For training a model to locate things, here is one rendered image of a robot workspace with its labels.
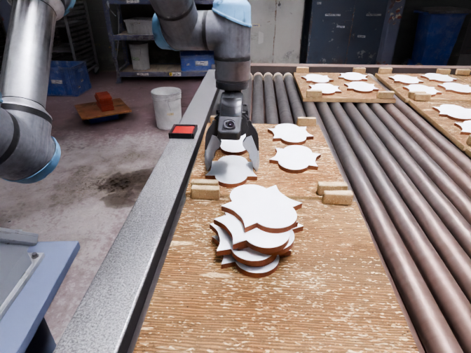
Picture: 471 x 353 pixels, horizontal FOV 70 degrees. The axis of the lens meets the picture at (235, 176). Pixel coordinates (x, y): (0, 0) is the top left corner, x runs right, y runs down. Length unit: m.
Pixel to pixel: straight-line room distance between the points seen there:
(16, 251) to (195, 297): 0.33
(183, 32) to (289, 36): 4.72
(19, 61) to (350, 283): 0.73
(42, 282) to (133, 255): 0.17
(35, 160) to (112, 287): 0.30
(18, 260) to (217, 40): 0.53
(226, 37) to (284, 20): 4.66
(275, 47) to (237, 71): 4.68
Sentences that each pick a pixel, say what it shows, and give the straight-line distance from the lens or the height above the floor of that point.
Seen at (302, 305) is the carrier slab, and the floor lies 0.94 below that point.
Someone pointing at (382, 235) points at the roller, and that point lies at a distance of 0.70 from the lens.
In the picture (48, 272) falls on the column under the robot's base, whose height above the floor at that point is 0.87.
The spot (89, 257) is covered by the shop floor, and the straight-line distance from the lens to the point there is 2.09.
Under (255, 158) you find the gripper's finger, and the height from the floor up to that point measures 0.98.
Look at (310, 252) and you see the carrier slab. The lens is 0.59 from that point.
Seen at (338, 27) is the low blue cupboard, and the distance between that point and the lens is 5.58.
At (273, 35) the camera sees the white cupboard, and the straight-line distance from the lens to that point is 5.35.
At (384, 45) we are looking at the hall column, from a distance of 5.14.
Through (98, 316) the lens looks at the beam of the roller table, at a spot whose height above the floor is 0.92.
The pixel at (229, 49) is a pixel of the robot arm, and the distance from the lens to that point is 0.70.
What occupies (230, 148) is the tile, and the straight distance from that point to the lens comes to 0.88.
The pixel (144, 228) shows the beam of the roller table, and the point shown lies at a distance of 0.68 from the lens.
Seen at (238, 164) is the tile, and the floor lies 0.95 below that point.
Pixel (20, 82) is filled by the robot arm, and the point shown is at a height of 1.15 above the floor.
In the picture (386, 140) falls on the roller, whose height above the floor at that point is 0.91.
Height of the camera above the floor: 1.33
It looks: 30 degrees down
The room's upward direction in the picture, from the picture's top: straight up
